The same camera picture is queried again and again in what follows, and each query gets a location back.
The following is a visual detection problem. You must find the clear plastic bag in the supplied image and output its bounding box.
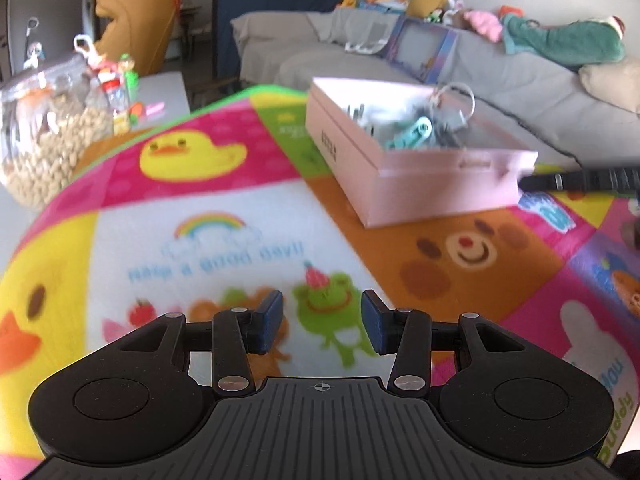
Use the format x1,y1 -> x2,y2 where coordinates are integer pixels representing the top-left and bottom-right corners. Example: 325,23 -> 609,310
352,103 -> 463,152

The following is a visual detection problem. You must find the teal plastic clip tool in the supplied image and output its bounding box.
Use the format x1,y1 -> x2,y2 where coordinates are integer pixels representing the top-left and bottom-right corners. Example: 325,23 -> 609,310
384,116 -> 434,151

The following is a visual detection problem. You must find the white slim adapter box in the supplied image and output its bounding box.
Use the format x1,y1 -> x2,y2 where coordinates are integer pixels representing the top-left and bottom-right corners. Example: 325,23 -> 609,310
431,82 -> 476,132

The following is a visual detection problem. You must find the grey covered sofa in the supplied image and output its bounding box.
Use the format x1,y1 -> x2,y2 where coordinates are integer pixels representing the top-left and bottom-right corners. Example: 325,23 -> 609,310
240,9 -> 639,167

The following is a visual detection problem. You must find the teal blanket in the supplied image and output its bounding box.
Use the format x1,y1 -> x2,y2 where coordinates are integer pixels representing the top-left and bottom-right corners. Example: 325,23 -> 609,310
501,13 -> 626,70

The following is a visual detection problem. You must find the pink plush toy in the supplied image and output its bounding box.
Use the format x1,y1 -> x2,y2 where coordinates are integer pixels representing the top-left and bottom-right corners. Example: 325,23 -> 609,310
463,10 -> 503,44

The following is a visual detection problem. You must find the colourful cartoon play mat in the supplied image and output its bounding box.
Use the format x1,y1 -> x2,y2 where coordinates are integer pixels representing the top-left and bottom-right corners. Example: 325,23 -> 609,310
1,86 -> 639,479

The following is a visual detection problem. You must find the pink cardboard box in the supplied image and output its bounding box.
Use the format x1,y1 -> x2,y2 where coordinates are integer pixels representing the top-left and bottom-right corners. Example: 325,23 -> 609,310
306,77 -> 538,228

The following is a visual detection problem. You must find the purple framed picture box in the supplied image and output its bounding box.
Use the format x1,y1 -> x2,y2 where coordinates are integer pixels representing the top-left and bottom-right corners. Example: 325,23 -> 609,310
384,16 -> 458,84

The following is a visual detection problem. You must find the glass jar of nuts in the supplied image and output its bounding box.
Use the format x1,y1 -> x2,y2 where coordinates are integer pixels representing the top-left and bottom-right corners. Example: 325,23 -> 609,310
1,53 -> 113,210

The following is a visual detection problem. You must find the small red-lid jar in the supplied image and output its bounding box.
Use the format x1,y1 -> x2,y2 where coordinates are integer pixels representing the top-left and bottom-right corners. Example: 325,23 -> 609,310
98,70 -> 130,136

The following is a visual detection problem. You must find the green toy bottle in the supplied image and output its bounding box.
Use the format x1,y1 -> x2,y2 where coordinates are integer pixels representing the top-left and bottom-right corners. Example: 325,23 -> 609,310
118,53 -> 139,104

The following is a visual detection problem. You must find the white plastic bag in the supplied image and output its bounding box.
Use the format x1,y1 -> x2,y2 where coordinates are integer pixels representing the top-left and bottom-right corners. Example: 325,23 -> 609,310
73,34 -> 105,70

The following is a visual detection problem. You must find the yellow armchair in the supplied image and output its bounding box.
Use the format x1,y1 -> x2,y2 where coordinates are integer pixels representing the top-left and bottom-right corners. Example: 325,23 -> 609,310
94,0 -> 177,77

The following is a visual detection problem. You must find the dark blue cabinet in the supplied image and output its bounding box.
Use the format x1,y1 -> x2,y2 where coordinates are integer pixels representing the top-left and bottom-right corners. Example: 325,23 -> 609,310
212,0 -> 342,79

